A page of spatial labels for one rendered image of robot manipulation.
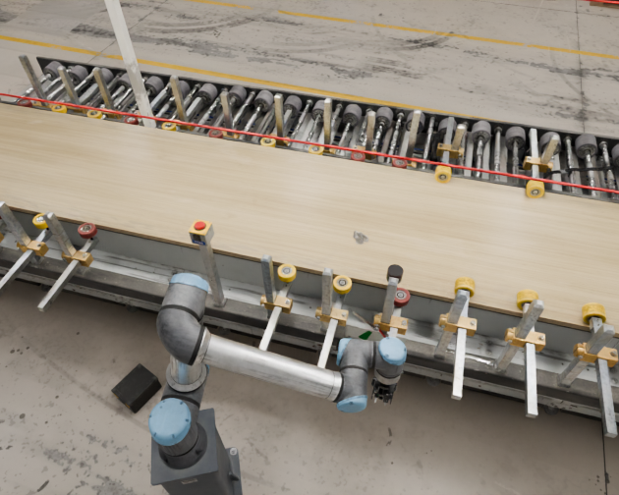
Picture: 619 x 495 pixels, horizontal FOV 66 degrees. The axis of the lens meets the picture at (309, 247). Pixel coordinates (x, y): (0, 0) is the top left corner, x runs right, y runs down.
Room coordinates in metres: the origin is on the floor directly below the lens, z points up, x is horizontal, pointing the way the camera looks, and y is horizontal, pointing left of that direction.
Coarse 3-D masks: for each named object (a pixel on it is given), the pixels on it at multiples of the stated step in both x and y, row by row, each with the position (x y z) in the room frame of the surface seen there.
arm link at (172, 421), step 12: (168, 396) 0.76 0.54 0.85; (180, 396) 0.76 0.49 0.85; (156, 408) 0.71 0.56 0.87; (168, 408) 0.71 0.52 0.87; (180, 408) 0.71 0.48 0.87; (192, 408) 0.73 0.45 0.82; (156, 420) 0.66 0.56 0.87; (168, 420) 0.66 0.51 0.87; (180, 420) 0.66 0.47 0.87; (192, 420) 0.68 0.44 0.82; (156, 432) 0.62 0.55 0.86; (168, 432) 0.62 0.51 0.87; (180, 432) 0.62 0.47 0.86; (192, 432) 0.65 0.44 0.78; (168, 444) 0.60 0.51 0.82; (180, 444) 0.61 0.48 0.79; (192, 444) 0.63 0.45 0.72
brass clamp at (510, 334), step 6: (510, 330) 0.95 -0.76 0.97; (504, 336) 0.95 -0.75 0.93; (510, 336) 0.92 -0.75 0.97; (528, 336) 0.92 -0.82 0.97; (534, 336) 0.92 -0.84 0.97; (510, 342) 0.91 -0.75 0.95; (516, 342) 0.91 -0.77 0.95; (522, 342) 0.90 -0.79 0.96; (528, 342) 0.90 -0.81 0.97; (534, 342) 0.89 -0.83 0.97; (540, 342) 0.89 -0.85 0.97; (540, 348) 0.88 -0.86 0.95
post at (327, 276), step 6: (324, 270) 1.14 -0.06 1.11; (330, 270) 1.14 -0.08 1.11; (324, 276) 1.12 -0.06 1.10; (330, 276) 1.12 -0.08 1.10; (324, 282) 1.12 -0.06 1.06; (330, 282) 1.12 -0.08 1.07; (324, 288) 1.12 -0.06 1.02; (330, 288) 1.12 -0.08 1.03; (324, 294) 1.12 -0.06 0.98; (330, 294) 1.12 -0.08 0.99; (324, 300) 1.12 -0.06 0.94; (330, 300) 1.12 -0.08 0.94; (324, 306) 1.12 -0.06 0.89; (330, 306) 1.13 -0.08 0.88; (324, 312) 1.12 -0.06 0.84; (324, 324) 1.12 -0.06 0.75
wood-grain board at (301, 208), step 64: (0, 128) 2.42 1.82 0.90; (64, 128) 2.41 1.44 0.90; (128, 128) 2.40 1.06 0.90; (0, 192) 1.85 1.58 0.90; (64, 192) 1.84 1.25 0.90; (128, 192) 1.83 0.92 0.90; (192, 192) 1.82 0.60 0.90; (256, 192) 1.82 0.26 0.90; (320, 192) 1.81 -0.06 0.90; (384, 192) 1.80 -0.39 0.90; (448, 192) 1.79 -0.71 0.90; (512, 192) 1.78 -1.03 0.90; (256, 256) 1.39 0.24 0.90; (320, 256) 1.38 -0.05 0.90; (384, 256) 1.38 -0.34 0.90; (448, 256) 1.37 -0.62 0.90; (512, 256) 1.36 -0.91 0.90; (576, 256) 1.36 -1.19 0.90; (576, 320) 1.03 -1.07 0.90
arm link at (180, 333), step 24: (168, 312) 0.74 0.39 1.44; (168, 336) 0.68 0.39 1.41; (192, 336) 0.68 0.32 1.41; (216, 336) 0.71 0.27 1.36; (192, 360) 0.63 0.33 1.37; (216, 360) 0.64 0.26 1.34; (240, 360) 0.65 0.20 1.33; (264, 360) 0.66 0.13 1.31; (288, 360) 0.67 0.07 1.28; (288, 384) 0.62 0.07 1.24; (312, 384) 0.62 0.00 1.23; (336, 384) 0.63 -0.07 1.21; (360, 384) 0.64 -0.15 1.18; (360, 408) 0.58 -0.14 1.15
